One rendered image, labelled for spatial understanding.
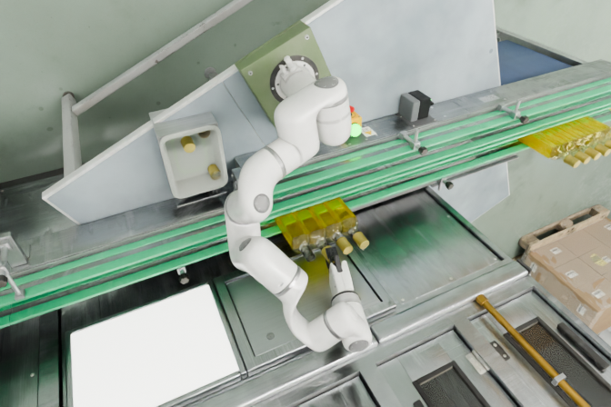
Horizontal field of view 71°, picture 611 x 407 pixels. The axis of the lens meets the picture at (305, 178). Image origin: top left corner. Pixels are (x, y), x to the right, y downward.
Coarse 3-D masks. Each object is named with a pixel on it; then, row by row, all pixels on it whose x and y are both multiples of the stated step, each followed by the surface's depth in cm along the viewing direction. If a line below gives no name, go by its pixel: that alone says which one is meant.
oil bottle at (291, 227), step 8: (280, 216) 136; (288, 216) 136; (296, 216) 136; (280, 224) 136; (288, 224) 133; (296, 224) 133; (288, 232) 131; (296, 232) 130; (304, 232) 130; (288, 240) 132; (296, 240) 128; (304, 240) 128; (296, 248) 129
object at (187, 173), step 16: (208, 128) 121; (160, 144) 118; (176, 144) 128; (208, 144) 133; (176, 160) 131; (192, 160) 133; (208, 160) 136; (224, 160) 130; (176, 176) 134; (192, 176) 136; (208, 176) 137; (224, 176) 133; (176, 192) 130; (192, 192) 132
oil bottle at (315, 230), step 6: (300, 210) 138; (306, 210) 138; (300, 216) 136; (306, 216) 136; (312, 216) 136; (306, 222) 134; (312, 222) 134; (318, 222) 134; (306, 228) 132; (312, 228) 132; (318, 228) 132; (324, 228) 132; (312, 234) 130; (318, 234) 130; (324, 234) 131; (312, 240) 130
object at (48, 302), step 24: (600, 120) 192; (504, 144) 178; (432, 168) 165; (456, 168) 165; (360, 192) 155; (384, 192) 154; (216, 240) 137; (144, 264) 130; (168, 264) 129; (72, 288) 123; (96, 288) 122; (0, 312) 117; (24, 312) 117; (48, 312) 117
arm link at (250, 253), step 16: (240, 224) 102; (256, 224) 104; (240, 240) 99; (256, 240) 94; (240, 256) 93; (256, 256) 92; (272, 256) 93; (256, 272) 93; (272, 272) 93; (288, 272) 94; (272, 288) 94
